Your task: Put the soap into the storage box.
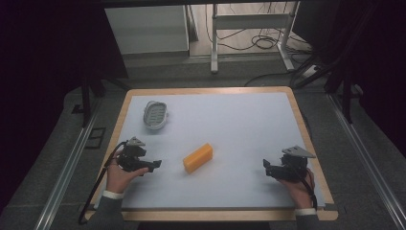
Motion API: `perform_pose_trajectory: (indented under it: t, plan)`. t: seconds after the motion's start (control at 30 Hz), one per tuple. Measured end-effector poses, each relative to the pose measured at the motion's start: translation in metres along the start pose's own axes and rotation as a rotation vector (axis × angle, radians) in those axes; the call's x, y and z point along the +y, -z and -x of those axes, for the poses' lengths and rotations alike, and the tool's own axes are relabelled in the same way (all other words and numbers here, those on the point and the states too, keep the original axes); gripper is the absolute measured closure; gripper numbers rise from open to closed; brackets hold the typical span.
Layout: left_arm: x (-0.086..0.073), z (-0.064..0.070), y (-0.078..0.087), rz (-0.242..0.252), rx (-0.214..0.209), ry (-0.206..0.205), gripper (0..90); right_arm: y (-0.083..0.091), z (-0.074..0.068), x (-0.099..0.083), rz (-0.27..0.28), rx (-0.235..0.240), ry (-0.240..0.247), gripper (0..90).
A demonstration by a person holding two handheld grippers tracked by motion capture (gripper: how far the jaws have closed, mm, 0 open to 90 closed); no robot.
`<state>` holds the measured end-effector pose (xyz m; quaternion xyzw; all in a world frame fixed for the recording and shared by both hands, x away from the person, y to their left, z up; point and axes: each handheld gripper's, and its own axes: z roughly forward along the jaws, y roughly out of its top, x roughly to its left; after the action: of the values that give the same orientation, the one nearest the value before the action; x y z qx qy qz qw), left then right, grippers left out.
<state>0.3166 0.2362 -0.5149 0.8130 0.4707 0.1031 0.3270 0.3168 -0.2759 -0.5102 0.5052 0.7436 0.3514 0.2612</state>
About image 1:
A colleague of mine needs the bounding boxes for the orange soap bar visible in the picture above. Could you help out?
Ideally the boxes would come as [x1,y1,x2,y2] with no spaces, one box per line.
[182,143,214,174]

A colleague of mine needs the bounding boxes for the grey oval soap dish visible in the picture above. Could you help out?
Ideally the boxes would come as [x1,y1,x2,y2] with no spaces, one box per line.
[143,100,169,131]

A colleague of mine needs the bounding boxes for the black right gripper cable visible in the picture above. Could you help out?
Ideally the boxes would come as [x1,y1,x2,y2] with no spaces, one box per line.
[293,166,319,212]

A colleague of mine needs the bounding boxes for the white metal desk frame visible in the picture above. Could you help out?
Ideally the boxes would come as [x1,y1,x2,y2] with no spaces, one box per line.
[210,2,302,75]

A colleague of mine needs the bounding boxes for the person's left hand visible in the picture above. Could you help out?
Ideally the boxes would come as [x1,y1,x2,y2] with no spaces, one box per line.
[105,149,150,195]

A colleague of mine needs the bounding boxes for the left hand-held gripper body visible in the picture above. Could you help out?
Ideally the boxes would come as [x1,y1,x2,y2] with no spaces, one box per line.
[117,136,153,173]

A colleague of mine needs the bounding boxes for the aluminium rail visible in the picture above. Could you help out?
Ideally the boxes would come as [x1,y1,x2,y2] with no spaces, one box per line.
[34,102,101,230]
[327,94,406,229]

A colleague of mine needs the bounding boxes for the white table mat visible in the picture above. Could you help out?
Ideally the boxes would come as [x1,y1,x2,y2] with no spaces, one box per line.
[120,92,327,211]

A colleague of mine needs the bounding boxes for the person's right hand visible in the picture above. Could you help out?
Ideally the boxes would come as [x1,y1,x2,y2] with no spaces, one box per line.
[279,168,316,211]

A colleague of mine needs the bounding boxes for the black metal stand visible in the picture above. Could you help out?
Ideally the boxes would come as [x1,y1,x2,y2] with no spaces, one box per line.
[79,73,132,128]
[293,47,367,125]

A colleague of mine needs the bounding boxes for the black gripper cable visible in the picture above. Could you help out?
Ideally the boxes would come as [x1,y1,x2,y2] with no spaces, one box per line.
[78,141,128,225]
[293,166,319,212]

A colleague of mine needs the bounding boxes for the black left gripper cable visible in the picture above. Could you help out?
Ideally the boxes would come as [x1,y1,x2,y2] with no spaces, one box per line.
[78,141,128,225]

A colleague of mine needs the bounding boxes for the white power strip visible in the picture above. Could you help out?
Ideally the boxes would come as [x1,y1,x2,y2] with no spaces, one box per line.
[300,64,321,80]

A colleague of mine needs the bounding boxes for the black floor cables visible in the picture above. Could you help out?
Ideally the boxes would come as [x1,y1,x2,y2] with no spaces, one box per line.
[204,3,315,88]

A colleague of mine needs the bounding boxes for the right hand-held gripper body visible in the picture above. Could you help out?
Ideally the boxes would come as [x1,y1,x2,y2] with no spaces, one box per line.
[271,145,317,184]

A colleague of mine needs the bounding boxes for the grey cabinet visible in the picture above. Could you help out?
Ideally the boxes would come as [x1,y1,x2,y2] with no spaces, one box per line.
[104,5,191,56]

